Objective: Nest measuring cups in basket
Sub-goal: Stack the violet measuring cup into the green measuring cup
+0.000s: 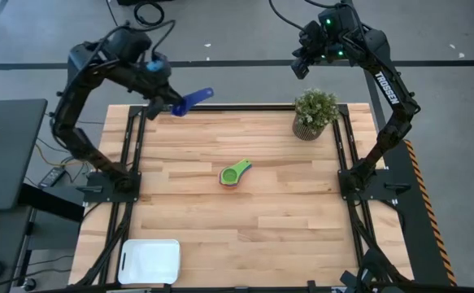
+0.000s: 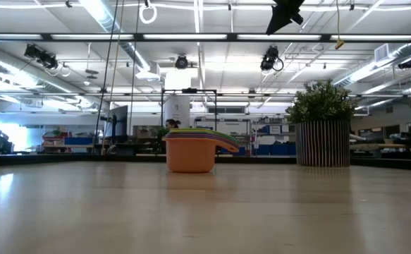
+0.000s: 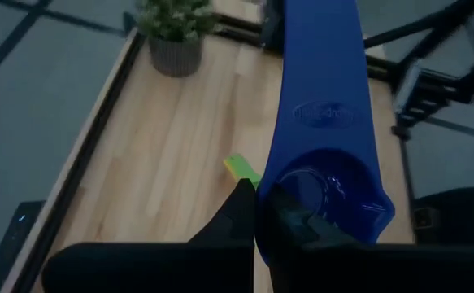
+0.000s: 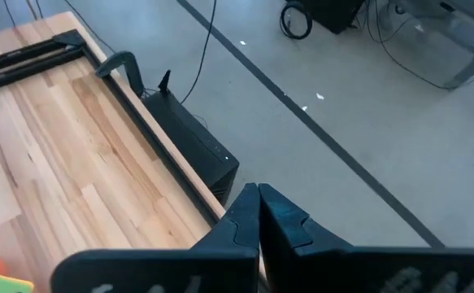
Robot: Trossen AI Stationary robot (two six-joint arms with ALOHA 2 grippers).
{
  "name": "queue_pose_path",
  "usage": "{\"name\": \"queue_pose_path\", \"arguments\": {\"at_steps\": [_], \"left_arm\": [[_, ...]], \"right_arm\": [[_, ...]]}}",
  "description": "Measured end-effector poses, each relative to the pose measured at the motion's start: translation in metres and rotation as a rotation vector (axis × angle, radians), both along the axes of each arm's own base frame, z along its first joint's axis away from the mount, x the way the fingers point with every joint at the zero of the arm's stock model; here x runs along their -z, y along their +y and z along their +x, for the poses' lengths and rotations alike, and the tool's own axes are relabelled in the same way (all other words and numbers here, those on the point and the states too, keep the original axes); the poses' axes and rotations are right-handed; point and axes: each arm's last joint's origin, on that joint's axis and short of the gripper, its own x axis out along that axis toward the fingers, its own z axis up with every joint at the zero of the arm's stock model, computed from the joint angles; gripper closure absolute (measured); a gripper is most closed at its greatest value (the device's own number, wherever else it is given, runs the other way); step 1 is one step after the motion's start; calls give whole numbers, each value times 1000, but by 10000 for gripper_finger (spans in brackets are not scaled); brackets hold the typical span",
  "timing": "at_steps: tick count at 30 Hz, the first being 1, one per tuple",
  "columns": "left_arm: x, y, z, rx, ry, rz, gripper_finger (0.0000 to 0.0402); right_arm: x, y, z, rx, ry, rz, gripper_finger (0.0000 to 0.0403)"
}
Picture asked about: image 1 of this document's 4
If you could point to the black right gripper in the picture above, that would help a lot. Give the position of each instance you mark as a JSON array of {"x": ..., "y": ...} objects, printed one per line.
[{"x": 330, "y": 36}]

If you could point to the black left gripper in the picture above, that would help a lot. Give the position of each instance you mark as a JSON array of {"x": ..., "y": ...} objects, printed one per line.
[{"x": 159, "y": 83}]

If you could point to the small indigo measuring cup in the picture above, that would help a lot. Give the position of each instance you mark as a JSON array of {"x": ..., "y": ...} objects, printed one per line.
[{"x": 196, "y": 97}]

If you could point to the yellow measuring cup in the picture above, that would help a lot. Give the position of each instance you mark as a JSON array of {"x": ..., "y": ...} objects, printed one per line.
[{"x": 239, "y": 177}]

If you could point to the white plastic basket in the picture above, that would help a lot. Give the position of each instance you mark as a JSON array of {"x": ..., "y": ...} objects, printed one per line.
[{"x": 151, "y": 262}]

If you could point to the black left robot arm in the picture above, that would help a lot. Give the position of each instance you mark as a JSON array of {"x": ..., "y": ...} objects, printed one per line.
[{"x": 63, "y": 118}]

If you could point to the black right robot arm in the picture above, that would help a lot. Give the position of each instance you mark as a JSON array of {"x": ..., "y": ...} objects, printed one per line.
[{"x": 391, "y": 97}]

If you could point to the potted plant in ribbed pot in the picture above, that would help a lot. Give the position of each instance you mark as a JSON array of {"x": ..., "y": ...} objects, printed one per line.
[{"x": 316, "y": 110}]

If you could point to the black power adapter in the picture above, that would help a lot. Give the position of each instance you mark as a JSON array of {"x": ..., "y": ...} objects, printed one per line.
[{"x": 51, "y": 177}]

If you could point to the grey desk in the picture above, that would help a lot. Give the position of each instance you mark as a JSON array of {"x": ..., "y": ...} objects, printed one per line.
[{"x": 9, "y": 154}]

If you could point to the black platform with hazard stripe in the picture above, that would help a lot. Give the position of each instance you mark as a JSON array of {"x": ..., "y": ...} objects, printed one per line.
[{"x": 415, "y": 228}]

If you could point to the black round caster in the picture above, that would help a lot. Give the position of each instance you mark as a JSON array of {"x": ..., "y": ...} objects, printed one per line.
[{"x": 29, "y": 284}]

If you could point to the black metal table frame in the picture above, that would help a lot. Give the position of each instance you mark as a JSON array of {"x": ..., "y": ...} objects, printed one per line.
[{"x": 240, "y": 108}]

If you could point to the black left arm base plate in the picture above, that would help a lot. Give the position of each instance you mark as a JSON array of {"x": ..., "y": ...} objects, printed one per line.
[{"x": 102, "y": 197}]

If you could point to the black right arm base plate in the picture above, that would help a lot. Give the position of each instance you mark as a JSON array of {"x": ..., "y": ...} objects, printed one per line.
[{"x": 395, "y": 193}]

